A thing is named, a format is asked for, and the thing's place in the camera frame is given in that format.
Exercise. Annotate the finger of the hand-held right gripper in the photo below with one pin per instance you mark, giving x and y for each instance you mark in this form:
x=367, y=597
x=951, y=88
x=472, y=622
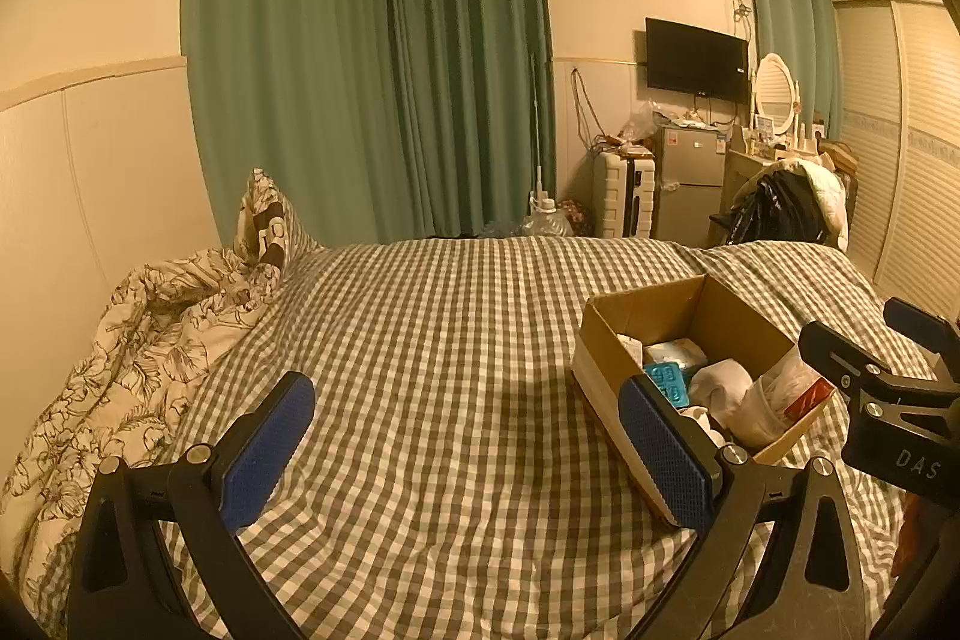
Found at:
x=922, y=325
x=847, y=355

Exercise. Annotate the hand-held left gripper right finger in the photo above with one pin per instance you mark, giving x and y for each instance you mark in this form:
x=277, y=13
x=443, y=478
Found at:
x=667, y=452

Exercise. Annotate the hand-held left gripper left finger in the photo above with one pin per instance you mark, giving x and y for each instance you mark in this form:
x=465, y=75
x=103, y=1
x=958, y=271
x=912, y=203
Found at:
x=262, y=452

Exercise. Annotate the clear red-label floss packet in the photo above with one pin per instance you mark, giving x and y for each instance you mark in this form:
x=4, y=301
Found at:
x=811, y=396

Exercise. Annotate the blue blister pack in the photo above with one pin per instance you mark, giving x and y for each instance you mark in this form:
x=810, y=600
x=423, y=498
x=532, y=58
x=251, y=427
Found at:
x=669, y=381

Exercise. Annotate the white cloth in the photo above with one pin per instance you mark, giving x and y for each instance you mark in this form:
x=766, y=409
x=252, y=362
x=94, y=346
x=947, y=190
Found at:
x=720, y=385

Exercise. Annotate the clear plastic bag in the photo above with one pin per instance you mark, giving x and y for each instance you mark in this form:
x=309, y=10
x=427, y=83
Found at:
x=772, y=404

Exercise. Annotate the white tissue packet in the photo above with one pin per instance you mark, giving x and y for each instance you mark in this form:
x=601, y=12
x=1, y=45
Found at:
x=675, y=353

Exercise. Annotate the small white card box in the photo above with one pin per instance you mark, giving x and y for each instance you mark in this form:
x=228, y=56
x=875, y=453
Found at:
x=631, y=347

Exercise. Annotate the brown cardboard box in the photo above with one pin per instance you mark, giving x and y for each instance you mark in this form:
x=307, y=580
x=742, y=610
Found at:
x=742, y=317

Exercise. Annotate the floral duvet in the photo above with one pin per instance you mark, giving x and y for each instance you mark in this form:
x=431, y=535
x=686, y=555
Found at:
x=142, y=340

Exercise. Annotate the white louvered wardrobe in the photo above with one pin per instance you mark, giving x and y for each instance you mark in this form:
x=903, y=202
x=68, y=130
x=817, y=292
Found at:
x=900, y=160

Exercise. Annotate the cream dressing table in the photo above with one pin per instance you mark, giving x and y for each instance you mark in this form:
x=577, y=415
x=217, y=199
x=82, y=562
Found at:
x=746, y=168

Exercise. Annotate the checkered blanket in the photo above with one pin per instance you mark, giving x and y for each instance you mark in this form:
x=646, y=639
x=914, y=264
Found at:
x=450, y=347

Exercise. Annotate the patterned pillow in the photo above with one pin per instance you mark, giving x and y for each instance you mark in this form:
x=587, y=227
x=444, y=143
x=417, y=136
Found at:
x=262, y=220

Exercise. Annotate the silver fridge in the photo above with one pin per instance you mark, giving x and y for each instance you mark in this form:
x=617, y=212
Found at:
x=688, y=183

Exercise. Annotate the white suitcase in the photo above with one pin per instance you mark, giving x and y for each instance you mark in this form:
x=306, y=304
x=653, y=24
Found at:
x=619, y=197

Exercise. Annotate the clear water jug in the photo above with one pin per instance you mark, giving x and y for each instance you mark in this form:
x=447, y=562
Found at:
x=546, y=222

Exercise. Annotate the oval white mirror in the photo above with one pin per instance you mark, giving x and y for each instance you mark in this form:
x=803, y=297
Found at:
x=775, y=93

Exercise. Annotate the crumpled plastic bag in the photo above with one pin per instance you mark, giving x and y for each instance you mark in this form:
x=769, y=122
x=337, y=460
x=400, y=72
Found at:
x=641, y=121

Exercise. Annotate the white mop pole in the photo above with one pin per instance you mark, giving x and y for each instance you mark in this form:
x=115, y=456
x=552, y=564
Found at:
x=535, y=138

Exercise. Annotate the wide green curtain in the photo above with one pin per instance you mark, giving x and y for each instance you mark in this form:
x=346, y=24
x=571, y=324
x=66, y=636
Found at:
x=337, y=48

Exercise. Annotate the black wall television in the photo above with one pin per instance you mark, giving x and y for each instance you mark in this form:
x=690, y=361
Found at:
x=697, y=55

